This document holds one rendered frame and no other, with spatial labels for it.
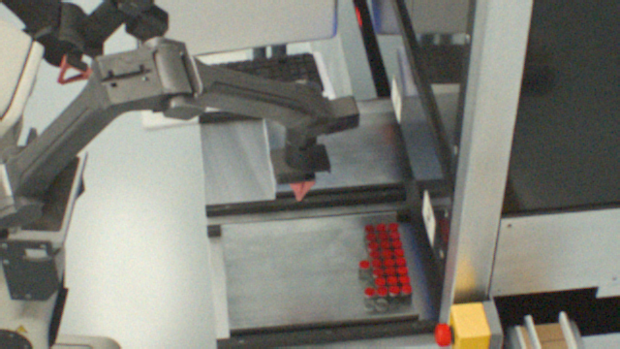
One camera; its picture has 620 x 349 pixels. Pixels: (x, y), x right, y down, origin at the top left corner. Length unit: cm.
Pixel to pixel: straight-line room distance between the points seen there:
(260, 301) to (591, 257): 61
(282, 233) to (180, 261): 120
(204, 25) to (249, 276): 79
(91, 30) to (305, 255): 58
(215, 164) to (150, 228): 114
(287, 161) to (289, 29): 82
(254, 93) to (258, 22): 105
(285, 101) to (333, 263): 48
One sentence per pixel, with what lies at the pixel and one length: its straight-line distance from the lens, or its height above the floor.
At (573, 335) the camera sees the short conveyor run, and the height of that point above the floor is 96.
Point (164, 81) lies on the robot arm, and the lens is 166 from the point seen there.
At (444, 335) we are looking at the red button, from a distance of 200.
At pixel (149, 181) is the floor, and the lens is 374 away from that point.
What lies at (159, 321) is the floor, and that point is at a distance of 335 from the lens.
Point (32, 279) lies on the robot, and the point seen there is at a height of 95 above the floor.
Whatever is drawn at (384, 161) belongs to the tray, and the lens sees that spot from 247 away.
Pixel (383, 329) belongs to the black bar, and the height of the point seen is 90.
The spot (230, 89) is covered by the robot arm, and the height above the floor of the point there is 144.
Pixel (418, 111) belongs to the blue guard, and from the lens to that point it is 219.
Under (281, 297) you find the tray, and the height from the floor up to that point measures 88.
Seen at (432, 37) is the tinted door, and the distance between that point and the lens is 206.
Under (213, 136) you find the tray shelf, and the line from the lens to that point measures 254.
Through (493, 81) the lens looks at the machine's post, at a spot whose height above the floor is 149.
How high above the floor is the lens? 254
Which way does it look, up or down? 43 degrees down
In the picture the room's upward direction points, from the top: straight up
